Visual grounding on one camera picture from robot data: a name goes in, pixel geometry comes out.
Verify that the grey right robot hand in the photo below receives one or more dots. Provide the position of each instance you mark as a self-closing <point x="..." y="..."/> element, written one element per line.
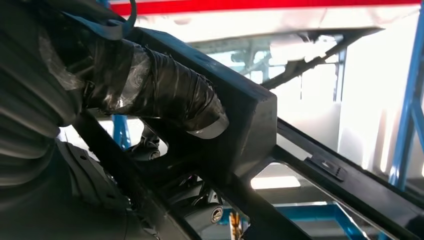
<point x="165" y="89"/>

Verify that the blue metal shelf rack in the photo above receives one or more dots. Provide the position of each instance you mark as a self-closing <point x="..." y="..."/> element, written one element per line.
<point x="410" y="99"/>

